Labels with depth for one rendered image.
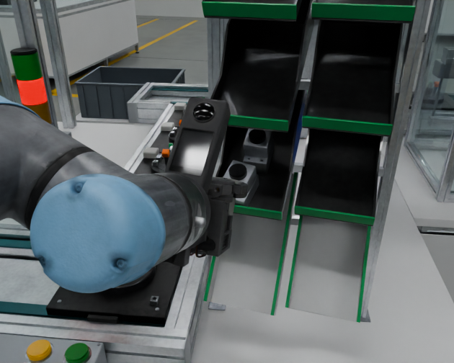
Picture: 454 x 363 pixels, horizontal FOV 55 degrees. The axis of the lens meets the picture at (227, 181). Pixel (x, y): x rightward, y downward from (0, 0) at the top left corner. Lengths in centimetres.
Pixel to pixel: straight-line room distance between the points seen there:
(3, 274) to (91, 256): 90
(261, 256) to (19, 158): 62
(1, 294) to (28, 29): 57
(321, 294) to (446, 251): 77
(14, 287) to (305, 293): 65
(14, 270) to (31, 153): 86
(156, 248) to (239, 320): 73
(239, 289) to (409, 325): 41
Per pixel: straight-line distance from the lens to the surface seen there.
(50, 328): 94
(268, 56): 81
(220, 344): 98
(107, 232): 27
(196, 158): 45
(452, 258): 159
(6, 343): 94
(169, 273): 98
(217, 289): 88
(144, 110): 209
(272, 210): 73
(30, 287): 111
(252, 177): 74
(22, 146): 33
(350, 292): 87
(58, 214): 29
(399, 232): 138
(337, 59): 82
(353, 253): 88
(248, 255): 87
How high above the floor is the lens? 160
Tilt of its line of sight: 28 degrees down
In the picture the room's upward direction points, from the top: straight up
